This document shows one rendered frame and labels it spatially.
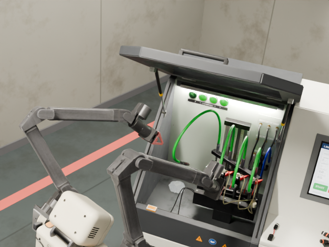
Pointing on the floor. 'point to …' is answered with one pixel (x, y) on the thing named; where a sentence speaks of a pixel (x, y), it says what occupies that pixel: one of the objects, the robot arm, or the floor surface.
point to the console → (301, 161)
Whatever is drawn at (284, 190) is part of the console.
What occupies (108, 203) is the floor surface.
